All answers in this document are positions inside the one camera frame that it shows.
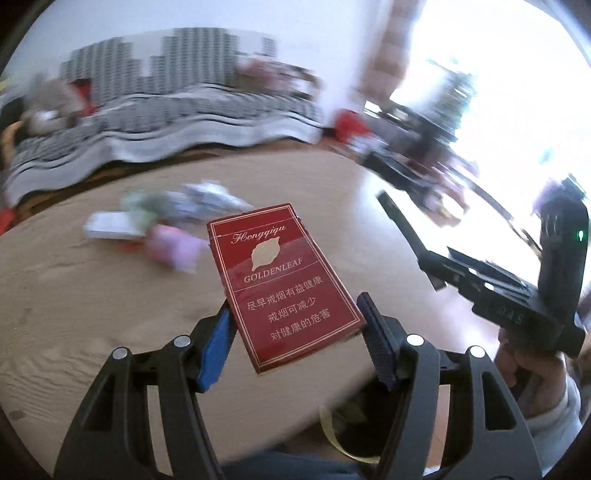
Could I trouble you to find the green crumpled wrapper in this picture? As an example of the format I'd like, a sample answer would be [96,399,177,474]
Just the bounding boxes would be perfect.
[120,190,177,224]

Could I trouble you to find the purple crumpled wrapper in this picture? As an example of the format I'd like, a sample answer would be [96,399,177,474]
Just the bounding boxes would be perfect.
[147,224,209,274]

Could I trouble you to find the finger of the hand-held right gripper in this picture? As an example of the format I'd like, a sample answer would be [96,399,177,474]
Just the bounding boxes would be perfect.
[376,190,435,280]

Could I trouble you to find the floral pillow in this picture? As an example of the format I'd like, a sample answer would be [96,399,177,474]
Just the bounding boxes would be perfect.
[236,59,320,99]

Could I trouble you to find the white flat packet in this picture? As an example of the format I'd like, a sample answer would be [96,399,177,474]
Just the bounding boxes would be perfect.
[83,211,140,241]

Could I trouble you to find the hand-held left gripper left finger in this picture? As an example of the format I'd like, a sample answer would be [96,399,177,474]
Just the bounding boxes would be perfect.
[53,305,238,480]

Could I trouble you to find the red cloth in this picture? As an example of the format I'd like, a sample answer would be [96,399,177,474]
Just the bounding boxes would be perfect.
[76,78,95,115]

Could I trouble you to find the wooden sofa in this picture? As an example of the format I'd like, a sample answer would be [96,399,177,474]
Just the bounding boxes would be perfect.
[0,69,326,217]

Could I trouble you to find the stuffed toy on sofa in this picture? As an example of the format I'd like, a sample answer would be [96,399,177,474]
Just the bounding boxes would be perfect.
[21,76,88,136]

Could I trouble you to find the white and blue wrapper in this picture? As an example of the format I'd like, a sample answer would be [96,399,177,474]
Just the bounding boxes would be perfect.
[173,182,253,223]

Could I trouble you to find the red bag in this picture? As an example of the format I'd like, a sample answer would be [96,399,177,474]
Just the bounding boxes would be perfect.
[333,109,374,140]

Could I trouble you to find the red cigarette pack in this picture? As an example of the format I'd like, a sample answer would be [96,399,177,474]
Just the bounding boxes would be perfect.
[206,203,368,374]

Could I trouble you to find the black-white striped sofa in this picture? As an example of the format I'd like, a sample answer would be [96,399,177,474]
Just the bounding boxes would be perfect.
[2,28,325,205]

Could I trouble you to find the person's right forearm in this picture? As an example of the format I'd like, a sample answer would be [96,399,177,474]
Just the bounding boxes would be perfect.
[522,360,586,446]

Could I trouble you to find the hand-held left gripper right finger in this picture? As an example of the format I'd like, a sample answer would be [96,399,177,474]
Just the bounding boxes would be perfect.
[355,292,543,480]

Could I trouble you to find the person's right hand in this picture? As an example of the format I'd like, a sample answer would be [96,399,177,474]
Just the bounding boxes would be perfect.
[496,330,570,416]

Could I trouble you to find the black chair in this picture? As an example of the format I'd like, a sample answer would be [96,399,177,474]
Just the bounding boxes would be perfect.
[360,60,478,220]

